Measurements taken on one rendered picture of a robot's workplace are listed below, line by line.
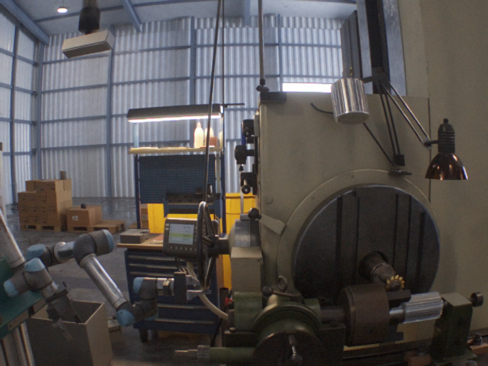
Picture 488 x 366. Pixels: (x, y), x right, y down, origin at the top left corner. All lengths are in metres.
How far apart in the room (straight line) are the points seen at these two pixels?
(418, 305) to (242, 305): 0.53
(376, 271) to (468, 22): 1.09
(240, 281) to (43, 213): 8.11
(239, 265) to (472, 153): 1.02
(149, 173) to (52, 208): 5.67
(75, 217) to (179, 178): 5.53
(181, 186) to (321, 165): 2.32
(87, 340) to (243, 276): 1.69
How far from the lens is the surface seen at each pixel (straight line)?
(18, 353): 2.30
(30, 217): 9.48
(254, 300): 1.07
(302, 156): 1.36
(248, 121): 1.70
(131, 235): 3.27
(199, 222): 1.48
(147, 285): 1.66
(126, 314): 1.60
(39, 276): 1.51
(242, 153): 1.61
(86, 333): 2.76
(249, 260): 1.31
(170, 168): 3.57
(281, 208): 1.37
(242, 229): 1.54
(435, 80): 1.57
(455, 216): 1.61
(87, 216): 8.70
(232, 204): 4.18
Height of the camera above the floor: 1.69
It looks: 5 degrees down
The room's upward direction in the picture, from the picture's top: 1 degrees counter-clockwise
